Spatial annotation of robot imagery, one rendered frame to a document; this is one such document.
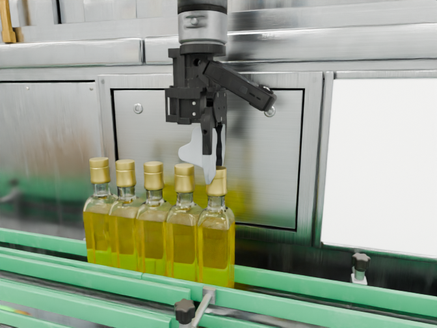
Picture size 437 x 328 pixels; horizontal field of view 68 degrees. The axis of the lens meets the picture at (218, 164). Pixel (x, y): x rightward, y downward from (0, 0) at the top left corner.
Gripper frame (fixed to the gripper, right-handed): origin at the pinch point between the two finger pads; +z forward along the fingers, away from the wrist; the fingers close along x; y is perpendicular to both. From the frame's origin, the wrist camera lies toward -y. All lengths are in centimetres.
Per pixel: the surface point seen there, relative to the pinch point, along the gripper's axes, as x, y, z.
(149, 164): 1.3, 11.6, -1.0
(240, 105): -12.8, -1.2, -10.5
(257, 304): 4.0, -8.0, 20.3
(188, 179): 0.9, 4.5, 1.1
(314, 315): 4.2, -16.9, 20.3
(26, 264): 5.4, 36.8, 19.4
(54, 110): -17, 47, -8
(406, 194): -12.0, -31.6, 4.7
